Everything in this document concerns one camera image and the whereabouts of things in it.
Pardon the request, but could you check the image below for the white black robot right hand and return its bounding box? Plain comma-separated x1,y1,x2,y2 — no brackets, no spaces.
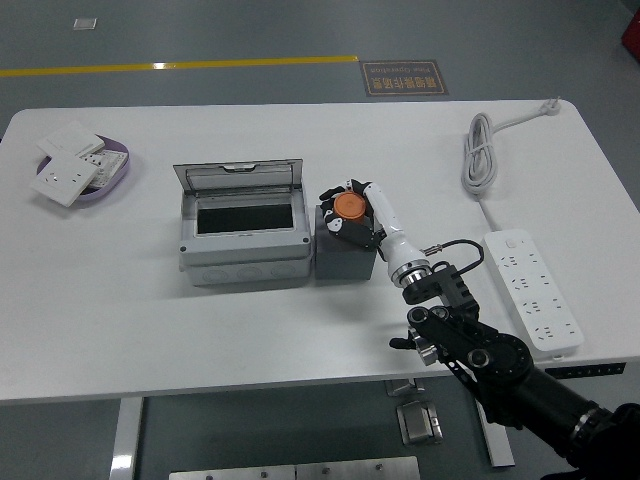
318,177,430,284

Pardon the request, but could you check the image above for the orange cylinder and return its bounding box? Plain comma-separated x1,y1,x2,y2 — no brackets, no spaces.
332,191,370,225

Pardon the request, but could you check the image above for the grey electrical box clear lid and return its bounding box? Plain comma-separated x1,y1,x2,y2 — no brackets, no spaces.
172,158,315,287

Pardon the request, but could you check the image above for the grey cube with round hole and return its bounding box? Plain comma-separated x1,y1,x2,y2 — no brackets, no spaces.
313,199,379,281

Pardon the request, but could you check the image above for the metal floor socket box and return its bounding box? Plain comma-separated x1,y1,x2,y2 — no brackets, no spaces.
396,399,445,446

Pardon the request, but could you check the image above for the white power strip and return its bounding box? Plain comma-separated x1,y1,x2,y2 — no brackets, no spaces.
482,228,586,361

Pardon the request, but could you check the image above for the brown floor sign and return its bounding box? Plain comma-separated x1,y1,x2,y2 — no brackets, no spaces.
359,59,450,97

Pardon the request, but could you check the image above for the yellow floor tape line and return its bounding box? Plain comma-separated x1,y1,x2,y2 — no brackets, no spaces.
0,54,360,79

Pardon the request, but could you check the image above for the black table control panel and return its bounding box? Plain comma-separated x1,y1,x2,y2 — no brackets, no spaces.
544,362,627,380

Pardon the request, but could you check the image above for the white table leg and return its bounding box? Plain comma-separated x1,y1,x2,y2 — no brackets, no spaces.
468,372,516,469
109,397,145,480

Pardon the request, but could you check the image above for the purple tray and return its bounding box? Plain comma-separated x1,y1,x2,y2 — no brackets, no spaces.
37,133,134,203

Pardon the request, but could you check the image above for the white socket plate with holes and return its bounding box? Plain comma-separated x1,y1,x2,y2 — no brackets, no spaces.
79,148,129,190

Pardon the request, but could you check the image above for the red object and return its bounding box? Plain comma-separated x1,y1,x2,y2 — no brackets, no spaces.
619,9,640,56

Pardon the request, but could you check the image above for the white coiled power cord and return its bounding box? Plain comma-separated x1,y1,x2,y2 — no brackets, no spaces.
460,96,564,234

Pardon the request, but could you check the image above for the metal bracket under table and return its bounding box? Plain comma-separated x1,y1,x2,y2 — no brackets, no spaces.
383,379,427,398

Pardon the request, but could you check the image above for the steel base plate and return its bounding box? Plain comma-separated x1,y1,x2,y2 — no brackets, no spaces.
295,455,421,480
168,463,298,480

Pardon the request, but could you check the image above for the white wall socket plate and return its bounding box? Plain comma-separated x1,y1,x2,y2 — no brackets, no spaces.
28,151,100,207

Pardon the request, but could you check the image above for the white wall switch plate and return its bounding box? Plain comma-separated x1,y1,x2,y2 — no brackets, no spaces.
35,120,106,157

